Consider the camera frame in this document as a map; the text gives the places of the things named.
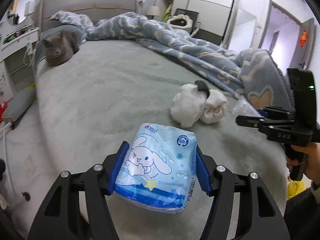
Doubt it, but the person's right hand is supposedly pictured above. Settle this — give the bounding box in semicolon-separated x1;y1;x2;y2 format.
291;142;320;186

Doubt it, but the red door decoration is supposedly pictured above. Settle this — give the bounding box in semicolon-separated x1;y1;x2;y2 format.
299;29;309;47

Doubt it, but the grey bed headboard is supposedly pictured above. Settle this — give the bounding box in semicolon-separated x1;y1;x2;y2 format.
31;0;138;32

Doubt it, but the grey cushioned stool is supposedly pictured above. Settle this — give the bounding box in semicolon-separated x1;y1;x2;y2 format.
2;87;36;130

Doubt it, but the grey door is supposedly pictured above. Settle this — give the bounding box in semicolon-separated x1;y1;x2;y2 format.
289;18;316;69

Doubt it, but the white rolled towel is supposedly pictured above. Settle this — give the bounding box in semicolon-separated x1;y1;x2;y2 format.
170;83;227;128

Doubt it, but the white dressing table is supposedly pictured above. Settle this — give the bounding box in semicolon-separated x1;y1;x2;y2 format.
1;20;39;102

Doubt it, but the yellow garment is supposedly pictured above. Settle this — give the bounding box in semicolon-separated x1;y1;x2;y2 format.
286;178;306;200

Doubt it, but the white wardrobe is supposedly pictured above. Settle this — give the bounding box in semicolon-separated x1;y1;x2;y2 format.
171;0;239;45

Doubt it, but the blue tissue pack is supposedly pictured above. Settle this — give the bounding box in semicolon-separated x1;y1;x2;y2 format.
115;123;197;213

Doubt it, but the white cat bed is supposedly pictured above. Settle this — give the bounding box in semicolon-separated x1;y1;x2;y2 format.
167;14;193;31

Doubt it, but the clear bubble wrap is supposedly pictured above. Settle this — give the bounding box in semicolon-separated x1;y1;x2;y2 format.
232;95;261;118

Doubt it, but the white power strip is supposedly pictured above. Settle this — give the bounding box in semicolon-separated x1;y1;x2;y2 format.
27;40;33;55

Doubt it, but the bedside lamp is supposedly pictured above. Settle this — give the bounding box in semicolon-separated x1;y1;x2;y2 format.
146;5;161;20

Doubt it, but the grey cat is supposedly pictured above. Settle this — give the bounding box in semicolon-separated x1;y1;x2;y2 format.
42;30;79;67

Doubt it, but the black chair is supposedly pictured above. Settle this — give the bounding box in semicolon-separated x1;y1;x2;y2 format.
169;8;201;37

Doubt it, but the round mirror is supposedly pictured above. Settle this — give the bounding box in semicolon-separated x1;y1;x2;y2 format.
7;0;35;25

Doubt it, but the blue patterned blanket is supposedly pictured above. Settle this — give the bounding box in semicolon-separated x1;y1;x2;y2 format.
50;10;294;111

